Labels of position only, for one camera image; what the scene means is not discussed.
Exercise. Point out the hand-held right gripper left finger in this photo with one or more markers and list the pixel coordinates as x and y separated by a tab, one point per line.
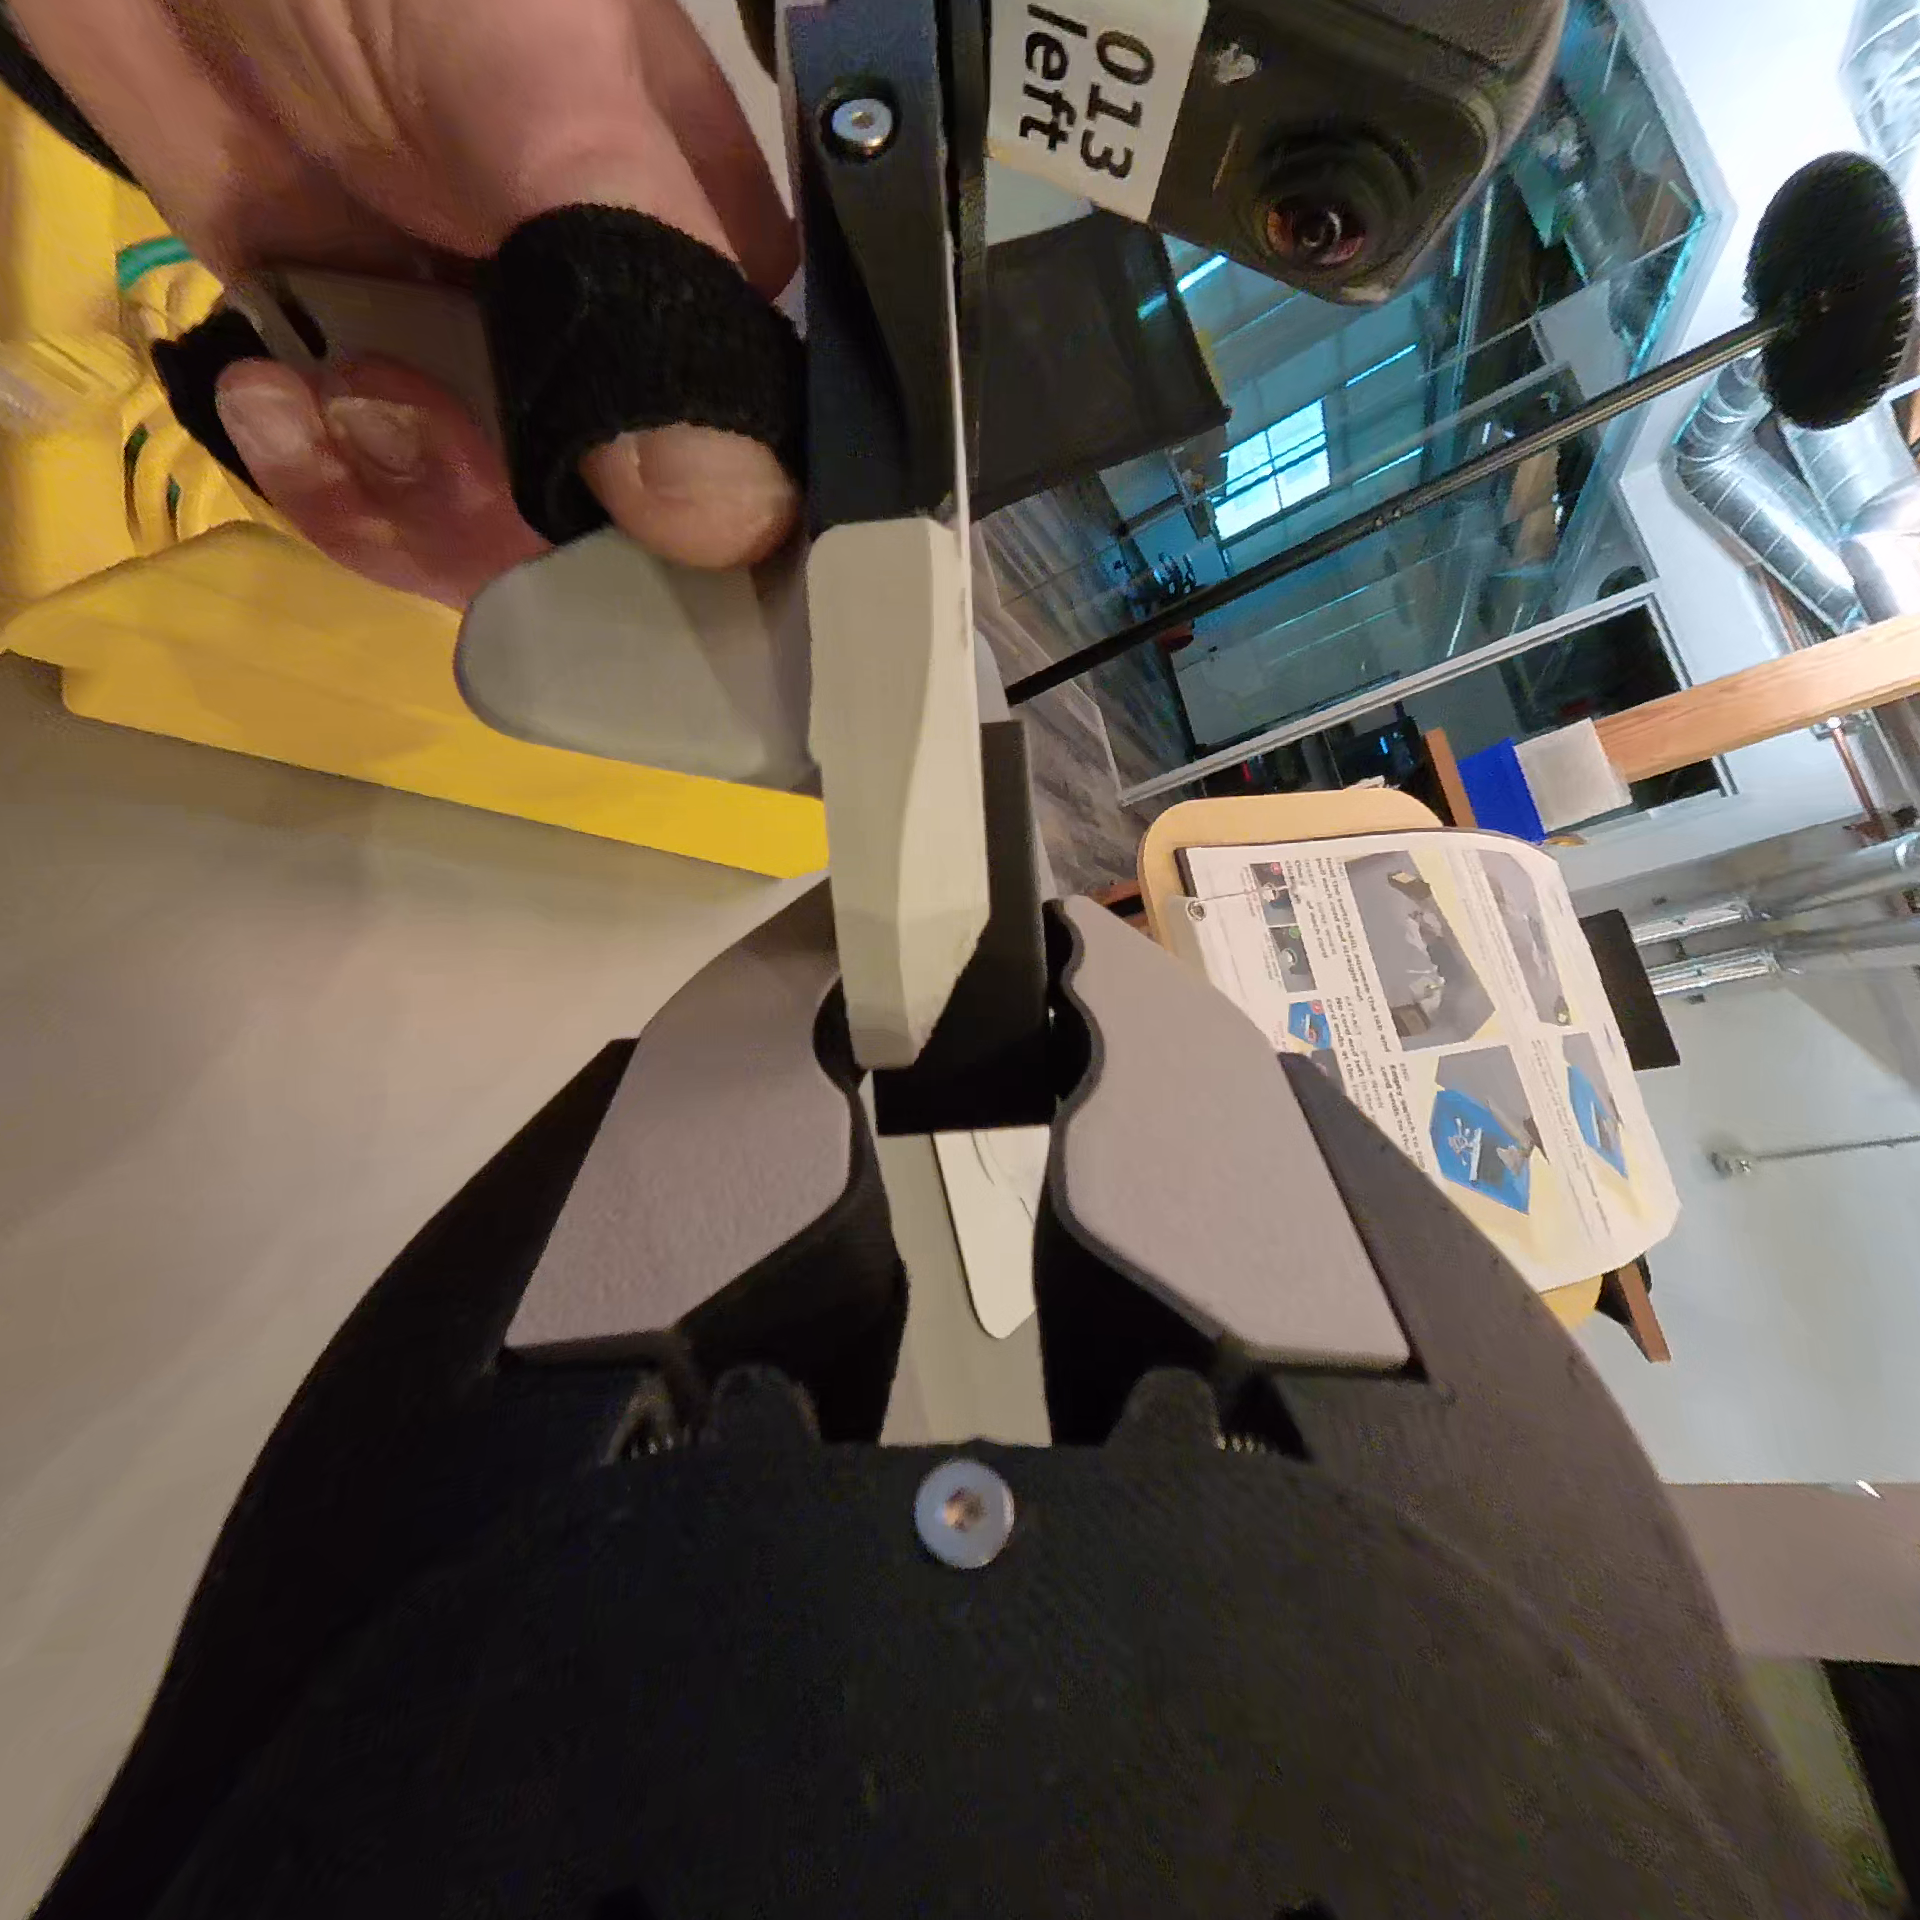
675	1171

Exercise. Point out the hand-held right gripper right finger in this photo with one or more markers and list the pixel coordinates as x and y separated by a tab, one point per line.
1214	1171

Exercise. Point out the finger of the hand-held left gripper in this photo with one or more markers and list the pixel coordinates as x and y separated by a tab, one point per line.
900	750

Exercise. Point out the yellow plastic bin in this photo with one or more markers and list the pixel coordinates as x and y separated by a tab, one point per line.
299	662

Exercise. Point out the person's left hand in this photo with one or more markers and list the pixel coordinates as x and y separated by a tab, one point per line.
422	120

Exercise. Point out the white stand base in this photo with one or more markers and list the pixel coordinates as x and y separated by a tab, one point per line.
996	1244

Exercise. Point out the printed instruction sheet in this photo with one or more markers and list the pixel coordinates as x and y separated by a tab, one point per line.
1424	1019

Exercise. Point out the wooden beam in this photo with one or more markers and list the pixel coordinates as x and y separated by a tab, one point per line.
1756	698

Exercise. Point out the black disc lamp on pole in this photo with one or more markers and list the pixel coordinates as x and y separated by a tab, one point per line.
1839	283

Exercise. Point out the silver ventilation duct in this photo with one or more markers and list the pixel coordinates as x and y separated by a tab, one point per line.
1770	495

